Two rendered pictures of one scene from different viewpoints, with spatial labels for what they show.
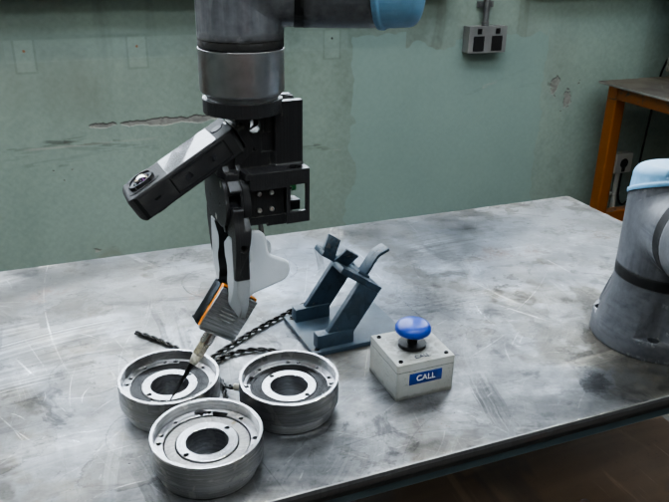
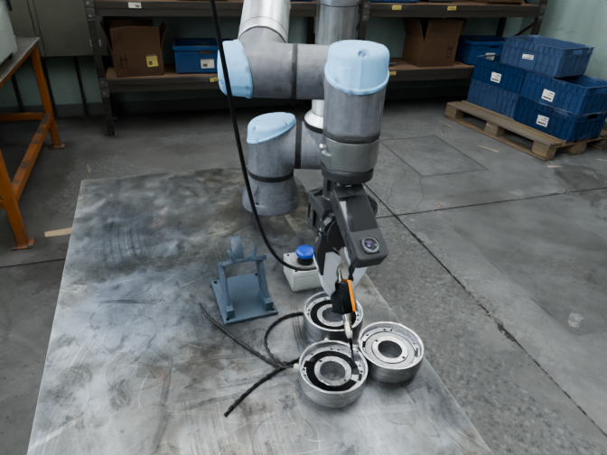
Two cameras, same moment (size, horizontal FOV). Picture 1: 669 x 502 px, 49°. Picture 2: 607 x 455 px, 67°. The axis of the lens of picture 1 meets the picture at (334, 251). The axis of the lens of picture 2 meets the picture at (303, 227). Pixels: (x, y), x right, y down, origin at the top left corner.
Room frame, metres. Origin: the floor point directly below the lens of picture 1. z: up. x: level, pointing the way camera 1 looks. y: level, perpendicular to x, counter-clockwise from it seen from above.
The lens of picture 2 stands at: (0.68, 0.67, 1.38)
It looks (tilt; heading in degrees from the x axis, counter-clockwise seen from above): 31 degrees down; 273
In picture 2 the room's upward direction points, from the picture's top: 3 degrees clockwise
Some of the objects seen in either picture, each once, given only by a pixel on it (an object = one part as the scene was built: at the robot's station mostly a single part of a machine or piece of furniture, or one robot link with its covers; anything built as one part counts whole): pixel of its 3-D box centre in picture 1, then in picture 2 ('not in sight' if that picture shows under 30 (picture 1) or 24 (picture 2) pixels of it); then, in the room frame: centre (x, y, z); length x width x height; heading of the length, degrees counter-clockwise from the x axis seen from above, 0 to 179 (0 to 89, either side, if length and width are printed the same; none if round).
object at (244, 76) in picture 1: (240, 73); (347, 151); (0.65, 0.09, 1.15); 0.08 x 0.08 x 0.05
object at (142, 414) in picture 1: (170, 390); (331, 374); (0.65, 0.17, 0.82); 0.10 x 0.10 x 0.04
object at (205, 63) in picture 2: not in sight; (204, 55); (1.79, -3.38, 0.56); 0.52 x 0.38 x 0.22; 19
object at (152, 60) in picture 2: not in sight; (136, 47); (2.28, -3.16, 0.64); 0.49 x 0.40 x 0.37; 27
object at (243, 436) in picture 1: (207, 448); (388, 353); (0.55, 0.12, 0.82); 0.08 x 0.08 x 0.02
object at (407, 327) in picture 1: (412, 341); (305, 258); (0.71, -0.09, 0.85); 0.04 x 0.04 x 0.05
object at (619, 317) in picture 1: (658, 299); (271, 185); (0.82, -0.41, 0.85); 0.15 x 0.15 x 0.10
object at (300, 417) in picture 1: (289, 391); (332, 318); (0.65, 0.05, 0.82); 0.10 x 0.10 x 0.04
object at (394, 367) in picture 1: (415, 360); (303, 267); (0.71, -0.09, 0.82); 0.08 x 0.07 x 0.05; 112
